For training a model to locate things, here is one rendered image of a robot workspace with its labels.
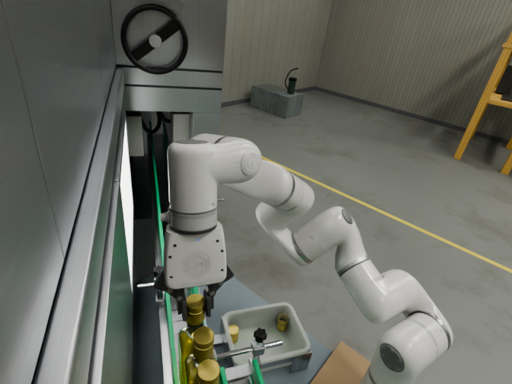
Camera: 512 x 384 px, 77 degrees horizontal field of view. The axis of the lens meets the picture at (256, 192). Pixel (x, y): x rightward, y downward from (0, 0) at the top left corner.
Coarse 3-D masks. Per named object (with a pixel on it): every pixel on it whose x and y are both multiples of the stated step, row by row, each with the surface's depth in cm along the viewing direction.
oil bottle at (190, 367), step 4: (188, 356) 58; (192, 356) 57; (212, 356) 58; (184, 360) 58; (188, 360) 57; (192, 360) 56; (184, 364) 58; (188, 364) 56; (192, 364) 56; (184, 368) 58; (188, 368) 56; (192, 368) 55; (196, 368) 55; (184, 372) 59; (188, 372) 55; (192, 372) 55; (196, 372) 55; (184, 376) 60; (188, 376) 55; (192, 376) 55; (196, 376) 54; (184, 380) 60; (188, 380) 55; (192, 380) 54; (196, 380) 54
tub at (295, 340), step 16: (272, 304) 100; (288, 304) 101; (224, 320) 93; (240, 320) 98; (256, 320) 100; (272, 320) 102; (240, 336) 98; (272, 336) 99; (288, 336) 99; (304, 336) 92; (272, 352) 94; (288, 352) 87; (304, 352) 88
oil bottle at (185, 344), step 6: (186, 330) 61; (180, 336) 61; (186, 336) 60; (180, 342) 61; (186, 342) 59; (192, 342) 59; (180, 348) 61; (186, 348) 59; (192, 348) 59; (180, 354) 62; (186, 354) 59; (180, 360) 63; (180, 366) 64; (180, 372) 65; (180, 378) 66
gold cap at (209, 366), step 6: (204, 360) 49; (210, 360) 49; (198, 366) 48; (204, 366) 48; (210, 366) 48; (216, 366) 49; (198, 372) 48; (204, 372) 48; (210, 372) 48; (216, 372) 48; (198, 378) 47; (204, 378) 47; (210, 378) 47; (216, 378) 47
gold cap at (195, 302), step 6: (192, 294) 58; (198, 294) 58; (186, 300) 56; (192, 300) 57; (198, 300) 57; (204, 300) 57; (192, 306) 55; (198, 306) 56; (204, 306) 57; (192, 312) 56; (198, 312) 56; (204, 312) 58; (192, 318) 56; (198, 318) 57; (204, 318) 59; (192, 324) 57; (198, 324) 57
